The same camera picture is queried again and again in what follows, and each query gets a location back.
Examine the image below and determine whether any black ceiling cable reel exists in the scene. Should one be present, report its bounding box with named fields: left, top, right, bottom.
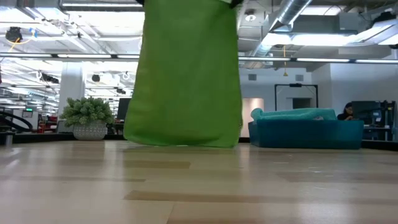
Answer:
left=5, top=27, right=22, bottom=43

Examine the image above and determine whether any white pillar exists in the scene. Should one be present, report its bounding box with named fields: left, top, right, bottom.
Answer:
left=58, top=61, right=86, bottom=108

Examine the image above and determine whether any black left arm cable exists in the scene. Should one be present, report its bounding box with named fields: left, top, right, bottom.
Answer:
left=0, top=110, right=34, bottom=132

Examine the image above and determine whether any black background monitor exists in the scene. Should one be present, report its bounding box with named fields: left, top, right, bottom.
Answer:
left=117, top=98, right=132, bottom=122

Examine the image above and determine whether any green microfiber towel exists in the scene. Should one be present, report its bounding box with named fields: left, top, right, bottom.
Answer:
left=123, top=0, right=244, bottom=149

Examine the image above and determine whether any green artificial potted plant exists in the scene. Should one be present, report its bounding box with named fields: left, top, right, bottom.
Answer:
left=59, top=96, right=115, bottom=141

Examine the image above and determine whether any black aluminium table frame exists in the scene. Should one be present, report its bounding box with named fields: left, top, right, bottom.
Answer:
left=0, top=132, right=398, bottom=152

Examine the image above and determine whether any black equipment rack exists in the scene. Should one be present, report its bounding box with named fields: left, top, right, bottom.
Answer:
left=351, top=100, right=397, bottom=141

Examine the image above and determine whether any black background rig frame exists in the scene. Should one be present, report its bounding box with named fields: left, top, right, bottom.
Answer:
left=274, top=83, right=320, bottom=110

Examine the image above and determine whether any turquoise microfiber towel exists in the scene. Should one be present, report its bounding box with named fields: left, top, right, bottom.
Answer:
left=250, top=107, right=338, bottom=122

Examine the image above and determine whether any person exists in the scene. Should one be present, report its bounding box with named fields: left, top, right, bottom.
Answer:
left=336, top=102, right=356, bottom=121

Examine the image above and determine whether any teal tray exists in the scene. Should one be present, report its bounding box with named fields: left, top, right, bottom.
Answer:
left=248, top=119, right=365, bottom=150

